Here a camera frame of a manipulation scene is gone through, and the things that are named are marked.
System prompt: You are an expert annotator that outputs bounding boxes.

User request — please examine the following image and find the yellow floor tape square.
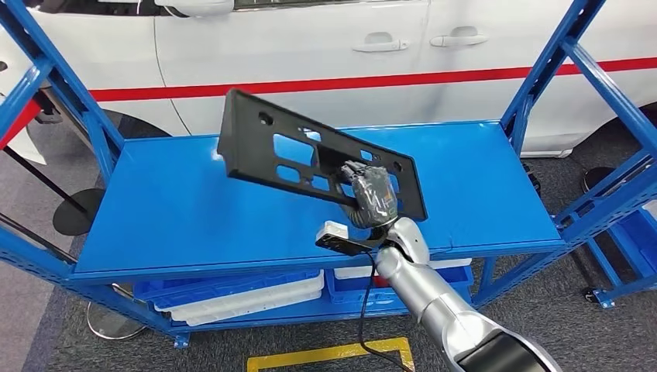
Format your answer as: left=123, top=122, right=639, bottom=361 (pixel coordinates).
left=246, top=337, right=416, bottom=372

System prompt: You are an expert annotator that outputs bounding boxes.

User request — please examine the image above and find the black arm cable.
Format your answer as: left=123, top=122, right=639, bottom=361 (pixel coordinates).
left=356, top=251, right=414, bottom=372

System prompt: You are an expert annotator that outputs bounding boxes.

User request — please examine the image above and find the white car red stripe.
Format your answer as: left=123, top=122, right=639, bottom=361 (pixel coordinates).
left=0, top=0, right=657, bottom=160

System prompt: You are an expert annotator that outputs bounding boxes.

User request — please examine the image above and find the black plastic bracket part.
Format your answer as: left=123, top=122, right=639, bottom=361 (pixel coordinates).
left=217, top=88, right=428, bottom=222

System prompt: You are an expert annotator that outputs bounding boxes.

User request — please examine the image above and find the chrome base stanchion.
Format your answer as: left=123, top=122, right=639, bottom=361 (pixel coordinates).
left=0, top=211, right=150, bottom=342

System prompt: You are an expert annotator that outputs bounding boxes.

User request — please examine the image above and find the white car door handle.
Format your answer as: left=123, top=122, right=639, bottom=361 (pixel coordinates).
left=352, top=31, right=411, bottom=53
left=430, top=26, right=489, bottom=48

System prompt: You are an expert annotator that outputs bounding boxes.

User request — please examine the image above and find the blue plastic bin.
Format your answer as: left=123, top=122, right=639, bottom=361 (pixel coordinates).
left=325, top=266, right=474, bottom=304
left=607, top=209, right=657, bottom=276
left=132, top=270, right=322, bottom=304

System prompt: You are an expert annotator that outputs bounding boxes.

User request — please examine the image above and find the black base stanchion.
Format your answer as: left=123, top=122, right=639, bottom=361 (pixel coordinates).
left=581, top=167, right=617, bottom=195
left=2, top=145, right=106, bottom=237

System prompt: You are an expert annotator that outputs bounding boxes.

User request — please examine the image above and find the blue wheeled shelf rack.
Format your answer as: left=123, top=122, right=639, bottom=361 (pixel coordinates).
left=583, top=202, right=657, bottom=310

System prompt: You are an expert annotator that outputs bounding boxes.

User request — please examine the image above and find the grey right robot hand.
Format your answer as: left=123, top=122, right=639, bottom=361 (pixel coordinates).
left=335, top=160, right=401, bottom=226

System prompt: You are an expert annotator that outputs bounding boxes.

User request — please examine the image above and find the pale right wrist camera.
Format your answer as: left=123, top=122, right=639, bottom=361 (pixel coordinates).
left=315, top=220, right=373, bottom=257

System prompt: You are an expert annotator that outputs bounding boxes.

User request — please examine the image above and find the blue metal shelf rack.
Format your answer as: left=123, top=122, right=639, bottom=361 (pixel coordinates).
left=0, top=0, right=657, bottom=350

